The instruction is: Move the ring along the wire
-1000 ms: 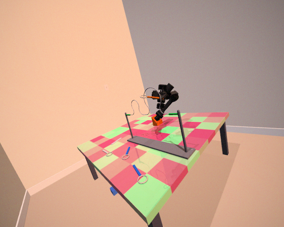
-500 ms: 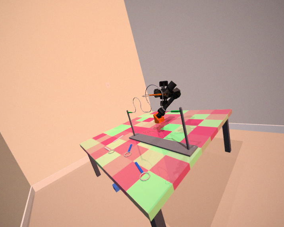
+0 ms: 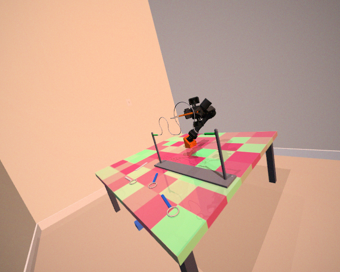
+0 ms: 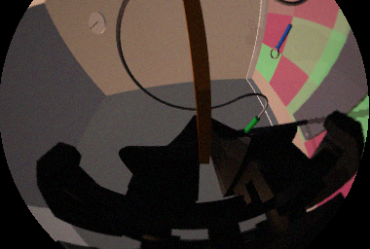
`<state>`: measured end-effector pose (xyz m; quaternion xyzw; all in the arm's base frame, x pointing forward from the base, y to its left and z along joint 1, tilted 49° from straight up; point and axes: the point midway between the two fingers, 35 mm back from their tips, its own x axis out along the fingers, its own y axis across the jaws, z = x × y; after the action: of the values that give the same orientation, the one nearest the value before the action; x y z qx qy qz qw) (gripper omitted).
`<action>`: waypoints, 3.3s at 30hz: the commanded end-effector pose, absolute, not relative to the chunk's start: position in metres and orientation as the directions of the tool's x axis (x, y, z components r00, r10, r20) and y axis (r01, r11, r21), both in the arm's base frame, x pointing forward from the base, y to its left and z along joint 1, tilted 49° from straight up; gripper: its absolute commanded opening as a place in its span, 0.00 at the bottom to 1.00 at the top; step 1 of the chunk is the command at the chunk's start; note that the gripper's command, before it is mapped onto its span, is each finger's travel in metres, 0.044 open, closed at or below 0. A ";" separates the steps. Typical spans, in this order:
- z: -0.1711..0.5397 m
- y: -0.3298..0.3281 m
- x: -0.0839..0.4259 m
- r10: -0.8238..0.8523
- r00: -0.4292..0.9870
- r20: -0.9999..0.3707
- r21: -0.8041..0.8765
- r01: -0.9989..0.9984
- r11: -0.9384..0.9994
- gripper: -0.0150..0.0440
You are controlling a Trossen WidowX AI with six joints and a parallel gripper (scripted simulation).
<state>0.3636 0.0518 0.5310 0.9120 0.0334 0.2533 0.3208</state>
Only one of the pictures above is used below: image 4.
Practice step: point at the orange handle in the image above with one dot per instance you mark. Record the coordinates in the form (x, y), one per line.
(201, 73)

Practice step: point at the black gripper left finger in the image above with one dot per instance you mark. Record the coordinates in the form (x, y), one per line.
(181, 156)

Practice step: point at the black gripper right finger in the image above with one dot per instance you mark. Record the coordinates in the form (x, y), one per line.
(231, 150)

